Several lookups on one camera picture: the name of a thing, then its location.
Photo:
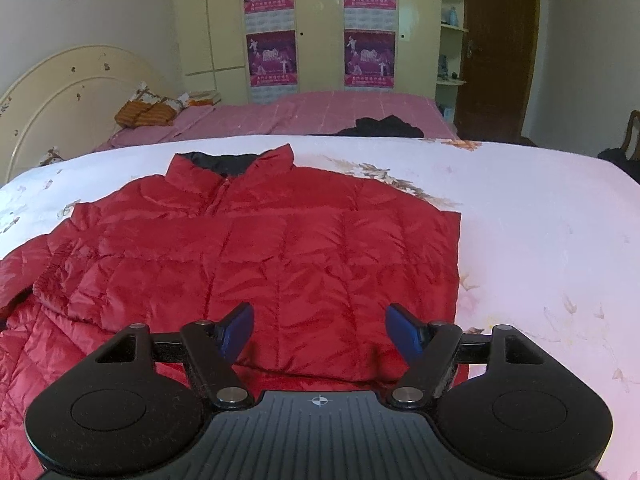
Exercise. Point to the white floral quilt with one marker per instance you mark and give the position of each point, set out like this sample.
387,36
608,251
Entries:
525,210

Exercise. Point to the small blue figurine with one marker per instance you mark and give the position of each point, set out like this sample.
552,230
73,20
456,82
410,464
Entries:
443,67

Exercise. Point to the dark wooden chair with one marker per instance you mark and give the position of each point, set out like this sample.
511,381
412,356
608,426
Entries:
622,157

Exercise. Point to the cream bed headboard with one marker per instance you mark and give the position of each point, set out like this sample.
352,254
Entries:
60,95

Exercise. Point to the pink bed sheet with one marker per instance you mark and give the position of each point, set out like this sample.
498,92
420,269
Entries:
300,115

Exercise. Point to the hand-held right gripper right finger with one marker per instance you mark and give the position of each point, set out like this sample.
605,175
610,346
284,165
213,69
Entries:
402,332

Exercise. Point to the stack of folded cloths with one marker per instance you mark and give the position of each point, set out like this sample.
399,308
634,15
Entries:
202,98

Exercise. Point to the orange patterned pillow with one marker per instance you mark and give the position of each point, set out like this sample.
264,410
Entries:
145,112

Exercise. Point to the red down jacket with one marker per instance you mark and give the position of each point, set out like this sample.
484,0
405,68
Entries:
280,240

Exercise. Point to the brown wooden door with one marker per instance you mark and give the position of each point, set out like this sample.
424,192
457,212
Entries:
500,50

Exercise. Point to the light blue vase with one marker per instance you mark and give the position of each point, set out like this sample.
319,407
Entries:
453,17

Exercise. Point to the cream corner shelf unit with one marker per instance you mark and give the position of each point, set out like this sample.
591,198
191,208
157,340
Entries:
447,40

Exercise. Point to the black cloth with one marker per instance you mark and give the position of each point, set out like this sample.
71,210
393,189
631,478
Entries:
385,127

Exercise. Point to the cream wardrobe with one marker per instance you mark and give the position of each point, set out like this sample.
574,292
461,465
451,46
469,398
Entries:
320,35

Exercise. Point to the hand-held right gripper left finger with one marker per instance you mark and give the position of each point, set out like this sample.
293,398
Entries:
239,327

